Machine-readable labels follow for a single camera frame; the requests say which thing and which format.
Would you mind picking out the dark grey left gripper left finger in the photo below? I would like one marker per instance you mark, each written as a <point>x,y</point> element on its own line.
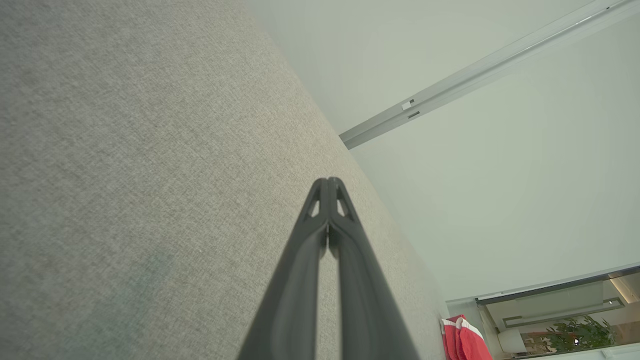
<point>290,300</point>

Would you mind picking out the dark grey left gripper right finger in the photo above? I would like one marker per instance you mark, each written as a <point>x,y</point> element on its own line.
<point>370,305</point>

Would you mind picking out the red Bulls 23 jersey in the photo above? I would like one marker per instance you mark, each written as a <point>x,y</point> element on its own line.
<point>467,345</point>

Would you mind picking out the green potted plant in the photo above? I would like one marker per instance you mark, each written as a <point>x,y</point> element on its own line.
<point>582,335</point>

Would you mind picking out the dark window frame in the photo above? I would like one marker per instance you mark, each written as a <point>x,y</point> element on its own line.
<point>550,290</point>

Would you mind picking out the grey metal post with latch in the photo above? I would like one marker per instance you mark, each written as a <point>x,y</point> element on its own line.
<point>475,72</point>

